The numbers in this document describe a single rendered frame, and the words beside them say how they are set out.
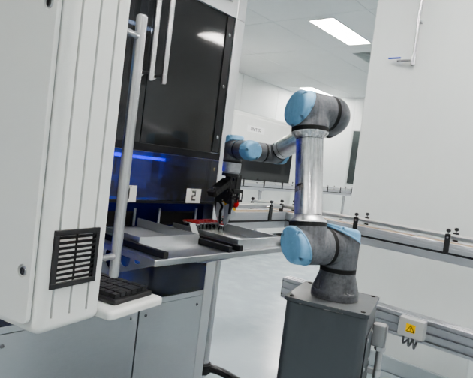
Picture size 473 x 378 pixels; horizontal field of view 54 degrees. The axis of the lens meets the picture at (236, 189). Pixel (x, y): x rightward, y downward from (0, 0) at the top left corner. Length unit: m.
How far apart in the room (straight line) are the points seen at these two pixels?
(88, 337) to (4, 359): 0.29
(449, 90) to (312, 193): 1.80
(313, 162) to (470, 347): 1.33
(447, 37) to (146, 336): 2.38
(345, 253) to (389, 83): 1.89
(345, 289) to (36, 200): 0.96
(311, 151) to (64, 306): 0.82
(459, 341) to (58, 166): 1.97
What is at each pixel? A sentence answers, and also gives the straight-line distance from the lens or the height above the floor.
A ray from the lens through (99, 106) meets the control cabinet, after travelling 0.99.
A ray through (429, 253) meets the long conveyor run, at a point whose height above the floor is 0.87.
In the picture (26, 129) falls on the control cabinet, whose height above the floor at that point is 1.19.
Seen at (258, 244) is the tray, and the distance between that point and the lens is 1.71.
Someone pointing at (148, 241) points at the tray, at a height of 0.90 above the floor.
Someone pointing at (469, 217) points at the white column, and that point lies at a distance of 2.96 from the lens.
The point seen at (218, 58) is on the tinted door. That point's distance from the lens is 2.04.
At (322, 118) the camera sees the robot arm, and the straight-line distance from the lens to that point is 1.44.
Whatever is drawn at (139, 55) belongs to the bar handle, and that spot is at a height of 1.39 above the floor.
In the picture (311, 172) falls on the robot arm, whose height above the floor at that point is 1.18.
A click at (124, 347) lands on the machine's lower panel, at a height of 0.43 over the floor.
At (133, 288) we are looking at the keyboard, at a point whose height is 0.83.
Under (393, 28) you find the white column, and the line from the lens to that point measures 3.30.
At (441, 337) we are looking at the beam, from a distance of 2.47.
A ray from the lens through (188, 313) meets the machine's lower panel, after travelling 2.09.
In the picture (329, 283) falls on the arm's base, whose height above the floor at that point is 0.84.
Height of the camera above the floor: 1.17
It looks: 3 degrees down
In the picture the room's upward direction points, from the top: 7 degrees clockwise
